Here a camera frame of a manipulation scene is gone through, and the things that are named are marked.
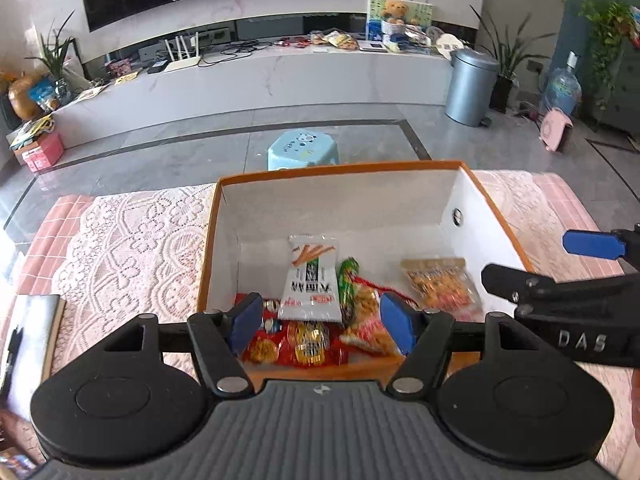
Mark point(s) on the pink storage box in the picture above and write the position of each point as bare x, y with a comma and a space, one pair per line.
45, 152

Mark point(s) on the light blue plastic stool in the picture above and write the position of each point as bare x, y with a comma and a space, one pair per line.
300, 147

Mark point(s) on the black pen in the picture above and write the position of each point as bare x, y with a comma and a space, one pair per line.
12, 360

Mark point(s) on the small black set-top box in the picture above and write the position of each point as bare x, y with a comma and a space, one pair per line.
156, 67

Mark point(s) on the grey blue cabinet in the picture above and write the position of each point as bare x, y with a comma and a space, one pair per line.
622, 100

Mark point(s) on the orange cardboard box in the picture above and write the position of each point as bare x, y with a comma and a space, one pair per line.
325, 200

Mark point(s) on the grey pedal trash can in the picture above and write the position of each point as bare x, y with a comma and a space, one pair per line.
470, 90

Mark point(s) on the pink checked table cover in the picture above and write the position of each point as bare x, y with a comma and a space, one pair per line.
60, 225

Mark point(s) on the red yellow stick snack packet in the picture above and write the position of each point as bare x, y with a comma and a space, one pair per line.
367, 332

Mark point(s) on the trailing green vine plant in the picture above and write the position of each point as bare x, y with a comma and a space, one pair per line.
610, 40

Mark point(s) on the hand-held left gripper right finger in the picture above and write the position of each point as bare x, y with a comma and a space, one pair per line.
397, 325

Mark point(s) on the pile of snack bags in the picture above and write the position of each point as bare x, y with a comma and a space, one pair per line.
335, 41

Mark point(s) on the white kitchen scale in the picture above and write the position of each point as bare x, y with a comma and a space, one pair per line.
372, 47

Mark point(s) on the orange gourd ornament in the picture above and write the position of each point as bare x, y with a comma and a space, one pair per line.
25, 97

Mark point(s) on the long-leaf plant in black pot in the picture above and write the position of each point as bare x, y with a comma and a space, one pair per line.
501, 92

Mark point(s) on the white marble tv console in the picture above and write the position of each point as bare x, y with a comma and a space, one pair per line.
250, 80

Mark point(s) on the round white hand fan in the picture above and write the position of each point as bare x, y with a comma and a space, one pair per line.
448, 45

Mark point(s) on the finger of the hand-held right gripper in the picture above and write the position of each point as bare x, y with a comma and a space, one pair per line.
592, 244
505, 280

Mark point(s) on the brown teddy bear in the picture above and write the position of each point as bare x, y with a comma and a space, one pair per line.
395, 10

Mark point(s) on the stack of papers and bags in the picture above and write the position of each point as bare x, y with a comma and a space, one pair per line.
30, 132

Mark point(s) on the white lace tablecloth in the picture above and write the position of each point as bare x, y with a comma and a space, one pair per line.
140, 260

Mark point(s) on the green sausage packet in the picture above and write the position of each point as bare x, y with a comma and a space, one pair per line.
350, 285

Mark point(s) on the green picture board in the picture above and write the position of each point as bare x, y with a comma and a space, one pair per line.
422, 12

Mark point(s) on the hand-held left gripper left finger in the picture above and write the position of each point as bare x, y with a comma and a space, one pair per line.
247, 322

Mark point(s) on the blue white tub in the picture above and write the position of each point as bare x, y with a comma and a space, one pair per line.
397, 42

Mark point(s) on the green plant in glass vase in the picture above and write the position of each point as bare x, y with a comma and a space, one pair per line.
55, 60

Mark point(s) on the pink space heater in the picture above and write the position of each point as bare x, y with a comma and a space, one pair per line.
552, 130

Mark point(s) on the blue water jug with pump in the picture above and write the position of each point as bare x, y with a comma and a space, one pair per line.
562, 90

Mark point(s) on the clear peanut packet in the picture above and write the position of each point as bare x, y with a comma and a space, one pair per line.
440, 285

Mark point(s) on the dark hardcover notebook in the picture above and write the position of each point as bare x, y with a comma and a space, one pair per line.
35, 340

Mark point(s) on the white wifi router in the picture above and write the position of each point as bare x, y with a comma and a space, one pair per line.
182, 65

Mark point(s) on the white breadstick packet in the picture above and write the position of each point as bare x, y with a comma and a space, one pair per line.
310, 290

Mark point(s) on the wall power socket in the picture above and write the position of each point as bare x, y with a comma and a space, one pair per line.
534, 66

